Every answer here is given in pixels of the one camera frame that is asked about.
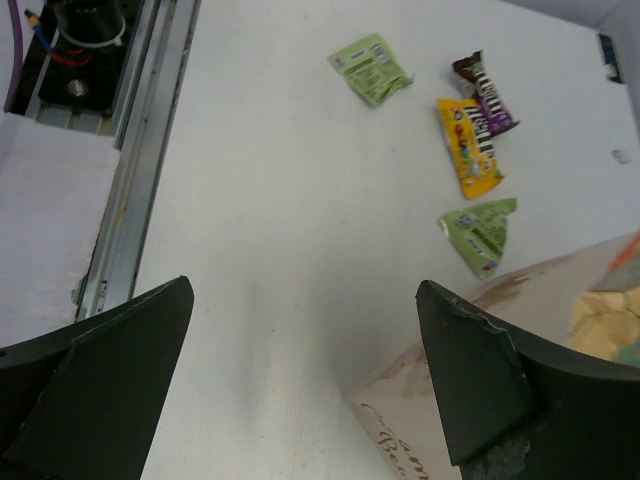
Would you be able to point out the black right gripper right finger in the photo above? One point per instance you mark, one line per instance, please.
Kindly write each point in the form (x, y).
(514, 405)

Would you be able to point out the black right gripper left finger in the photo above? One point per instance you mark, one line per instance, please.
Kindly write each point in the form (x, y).
(84, 401)

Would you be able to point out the brown paper bag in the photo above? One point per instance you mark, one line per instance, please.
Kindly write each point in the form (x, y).
(398, 408)

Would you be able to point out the yellow chips bag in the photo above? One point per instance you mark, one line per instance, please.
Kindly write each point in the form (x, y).
(606, 325)

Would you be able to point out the green triangular snack packet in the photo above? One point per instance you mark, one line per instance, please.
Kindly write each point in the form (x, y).
(479, 233)

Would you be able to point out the yellow m&m packet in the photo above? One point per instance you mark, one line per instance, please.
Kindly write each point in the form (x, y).
(471, 146)

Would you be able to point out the green square snack packet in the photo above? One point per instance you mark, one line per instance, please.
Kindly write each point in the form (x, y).
(370, 69)

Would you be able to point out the small white debris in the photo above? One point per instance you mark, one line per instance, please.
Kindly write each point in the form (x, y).
(621, 156)

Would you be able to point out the purple m&m packet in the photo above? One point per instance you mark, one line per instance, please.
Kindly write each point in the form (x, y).
(472, 70)

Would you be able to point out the blue left corner label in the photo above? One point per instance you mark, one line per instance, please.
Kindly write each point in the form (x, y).
(610, 58)

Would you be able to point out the aluminium table rail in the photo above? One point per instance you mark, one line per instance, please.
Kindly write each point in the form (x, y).
(139, 128)

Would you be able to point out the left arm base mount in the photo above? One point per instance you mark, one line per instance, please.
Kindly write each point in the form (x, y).
(86, 45)

